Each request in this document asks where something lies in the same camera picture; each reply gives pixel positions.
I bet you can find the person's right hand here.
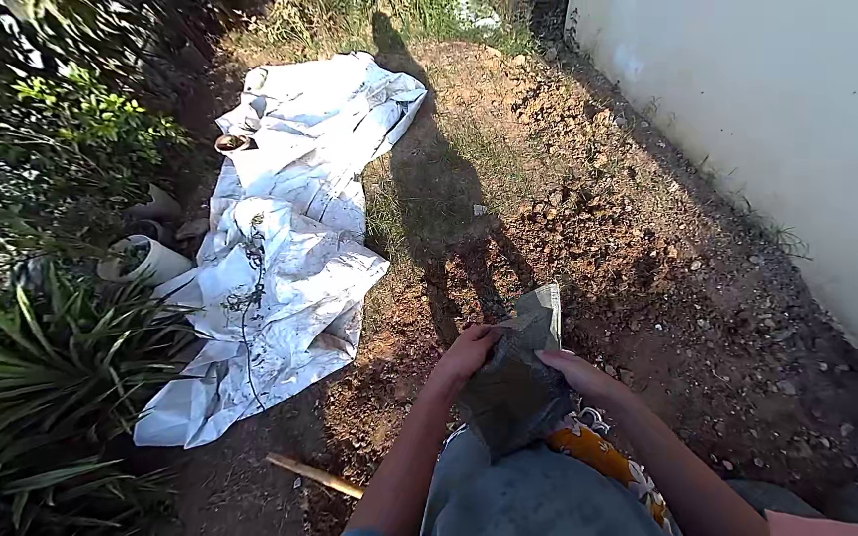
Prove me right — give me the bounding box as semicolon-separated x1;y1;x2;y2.
535;349;627;409

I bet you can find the person's left hand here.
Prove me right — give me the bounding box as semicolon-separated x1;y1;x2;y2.
436;324;506;390

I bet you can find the grey woven plastic bag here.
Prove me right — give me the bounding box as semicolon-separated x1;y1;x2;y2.
456;283;574;464

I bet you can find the person's left forearm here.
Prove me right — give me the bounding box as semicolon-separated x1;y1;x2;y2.
343;374;465;536

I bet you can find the person's right forearm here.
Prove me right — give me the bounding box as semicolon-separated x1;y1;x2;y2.
599;381;770;536

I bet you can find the person's body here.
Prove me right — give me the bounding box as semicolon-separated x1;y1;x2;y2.
420;408;683;536

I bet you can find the white tarp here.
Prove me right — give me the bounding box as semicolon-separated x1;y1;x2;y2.
133;51;428;450

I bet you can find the wooden stick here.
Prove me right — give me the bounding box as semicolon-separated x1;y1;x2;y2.
266;453;365;500

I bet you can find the dry twig with leaves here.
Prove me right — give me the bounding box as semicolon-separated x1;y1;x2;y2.
225;213;268;412

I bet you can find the brown round pot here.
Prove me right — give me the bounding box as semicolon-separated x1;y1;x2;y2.
214;134;258;155

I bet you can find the green grass clump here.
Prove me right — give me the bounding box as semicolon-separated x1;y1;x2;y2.
235;0;540;59

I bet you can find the white plant pot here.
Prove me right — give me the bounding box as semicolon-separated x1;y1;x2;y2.
98;234;194;288

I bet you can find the grey curved pot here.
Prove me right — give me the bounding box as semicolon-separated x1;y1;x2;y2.
127;184;183;224

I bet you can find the spiky long-leaved plant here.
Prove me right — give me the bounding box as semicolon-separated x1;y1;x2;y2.
0;261;203;536

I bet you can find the green leafy shrub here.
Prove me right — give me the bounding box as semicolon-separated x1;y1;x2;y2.
0;0;210;272

